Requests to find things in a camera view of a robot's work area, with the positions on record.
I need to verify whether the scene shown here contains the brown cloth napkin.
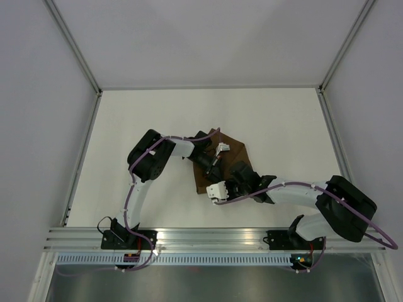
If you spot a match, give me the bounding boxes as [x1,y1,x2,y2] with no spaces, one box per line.
[190,132,252,194]

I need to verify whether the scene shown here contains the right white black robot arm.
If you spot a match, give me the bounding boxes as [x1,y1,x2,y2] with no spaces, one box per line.
[225,161,377,249]

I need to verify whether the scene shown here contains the aluminium front rail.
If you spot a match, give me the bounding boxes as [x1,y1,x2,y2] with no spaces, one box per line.
[42,227,386,254]

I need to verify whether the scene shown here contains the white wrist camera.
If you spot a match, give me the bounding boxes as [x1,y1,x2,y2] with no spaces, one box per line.
[206,181,229,204]
[215,142,230,157]

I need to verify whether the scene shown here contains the aluminium frame post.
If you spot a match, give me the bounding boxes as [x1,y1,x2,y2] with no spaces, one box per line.
[43,0,102,95]
[317,0,377,94]

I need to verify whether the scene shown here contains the white slotted cable duct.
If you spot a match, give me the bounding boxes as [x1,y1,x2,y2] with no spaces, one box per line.
[57,253,292,266]

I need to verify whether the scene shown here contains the left aluminium frame post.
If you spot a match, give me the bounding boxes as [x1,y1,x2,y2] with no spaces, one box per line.
[43,0,102,95]

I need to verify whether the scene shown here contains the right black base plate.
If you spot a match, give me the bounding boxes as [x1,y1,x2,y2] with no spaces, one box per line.
[263,230,324,251]

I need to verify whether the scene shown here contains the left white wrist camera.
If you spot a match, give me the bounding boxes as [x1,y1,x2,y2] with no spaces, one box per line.
[215,142,230,157]

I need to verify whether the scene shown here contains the right aluminium frame post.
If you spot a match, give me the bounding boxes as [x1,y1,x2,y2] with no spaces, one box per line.
[317,0,377,94]

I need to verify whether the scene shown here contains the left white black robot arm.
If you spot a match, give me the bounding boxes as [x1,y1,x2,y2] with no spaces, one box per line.
[103,129,223,249]

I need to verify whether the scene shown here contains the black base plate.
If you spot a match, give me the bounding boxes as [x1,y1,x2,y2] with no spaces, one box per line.
[263,230,324,251]
[101,230,157,250]

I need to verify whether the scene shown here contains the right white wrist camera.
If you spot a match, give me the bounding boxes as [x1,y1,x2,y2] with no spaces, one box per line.
[206,181,229,204]

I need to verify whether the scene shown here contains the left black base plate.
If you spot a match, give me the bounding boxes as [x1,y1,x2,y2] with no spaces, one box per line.
[101,230,157,250]

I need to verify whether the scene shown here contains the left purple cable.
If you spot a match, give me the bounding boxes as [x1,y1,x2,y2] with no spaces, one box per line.
[56,127,223,277]

